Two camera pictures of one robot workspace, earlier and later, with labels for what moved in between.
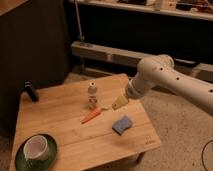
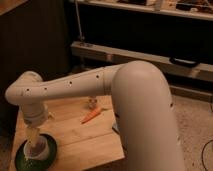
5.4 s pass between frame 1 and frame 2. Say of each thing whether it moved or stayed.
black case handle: stayed
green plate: stayed
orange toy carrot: stayed
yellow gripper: moved
